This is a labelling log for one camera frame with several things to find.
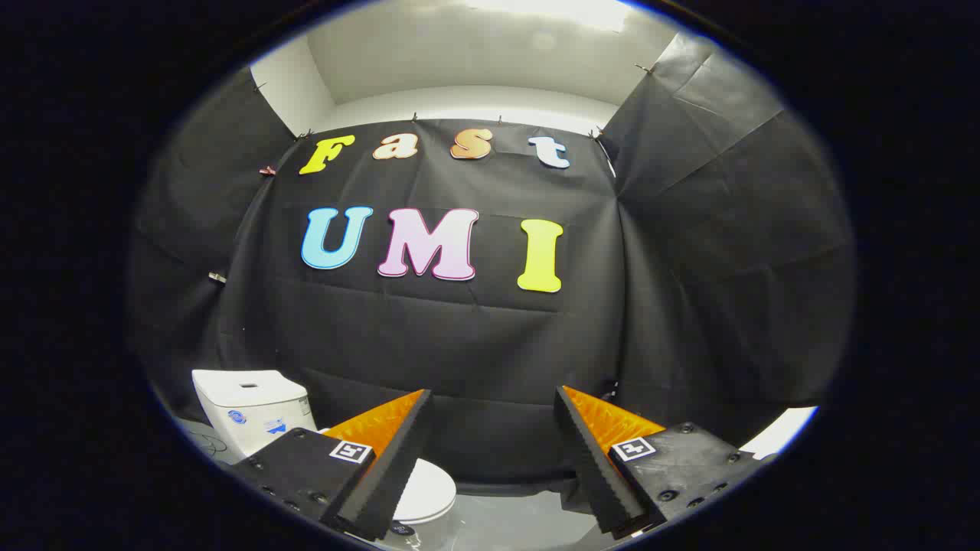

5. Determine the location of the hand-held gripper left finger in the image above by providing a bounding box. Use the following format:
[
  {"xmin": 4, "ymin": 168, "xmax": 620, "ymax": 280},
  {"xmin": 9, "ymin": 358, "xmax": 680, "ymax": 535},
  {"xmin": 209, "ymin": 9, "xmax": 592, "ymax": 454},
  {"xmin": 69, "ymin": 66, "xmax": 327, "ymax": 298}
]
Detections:
[{"xmin": 228, "ymin": 389, "xmax": 434, "ymax": 542}]

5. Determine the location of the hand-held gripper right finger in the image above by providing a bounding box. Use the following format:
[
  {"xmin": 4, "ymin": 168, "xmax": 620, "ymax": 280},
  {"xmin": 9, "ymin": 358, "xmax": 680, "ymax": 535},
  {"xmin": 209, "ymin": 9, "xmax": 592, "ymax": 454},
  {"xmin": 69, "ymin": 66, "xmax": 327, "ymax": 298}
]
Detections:
[{"xmin": 554, "ymin": 385, "xmax": 778, "ymax": 539}]

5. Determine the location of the white toilet lid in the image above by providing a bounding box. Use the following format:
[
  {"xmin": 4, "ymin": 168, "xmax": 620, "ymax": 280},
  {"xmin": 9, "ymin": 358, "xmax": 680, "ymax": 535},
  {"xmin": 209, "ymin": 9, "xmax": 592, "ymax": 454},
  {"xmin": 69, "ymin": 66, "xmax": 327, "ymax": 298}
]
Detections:
[{"xmin": 392, "ymin": 458, "xmax": 458, "ymax": 536}]

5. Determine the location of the white toilet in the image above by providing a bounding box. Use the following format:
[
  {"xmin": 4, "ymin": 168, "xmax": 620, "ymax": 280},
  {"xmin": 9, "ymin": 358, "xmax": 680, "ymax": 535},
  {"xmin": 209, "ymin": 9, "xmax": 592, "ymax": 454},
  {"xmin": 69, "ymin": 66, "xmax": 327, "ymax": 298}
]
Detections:
[{"xmin": 191, "ymin": 369, "xmax": 460, "ymax": 549}]

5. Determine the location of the black backdrop cloth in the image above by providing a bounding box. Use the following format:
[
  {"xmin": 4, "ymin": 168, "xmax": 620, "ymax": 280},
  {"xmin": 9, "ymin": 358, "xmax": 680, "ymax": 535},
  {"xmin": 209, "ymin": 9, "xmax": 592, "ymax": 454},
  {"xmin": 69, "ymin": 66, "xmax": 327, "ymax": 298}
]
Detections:
[{"xmin": 126, "ymin": 31, "xmax": 857, "ymax": 487}]

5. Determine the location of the thin dark floor cable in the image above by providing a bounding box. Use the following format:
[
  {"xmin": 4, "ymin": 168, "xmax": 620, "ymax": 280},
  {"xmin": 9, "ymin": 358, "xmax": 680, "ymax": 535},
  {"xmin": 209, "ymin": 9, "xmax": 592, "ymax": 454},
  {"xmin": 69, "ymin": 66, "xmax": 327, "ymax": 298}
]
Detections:
[{"xmin": 184, "ymin": 430, "xmax": 229, "ymax": 460}]

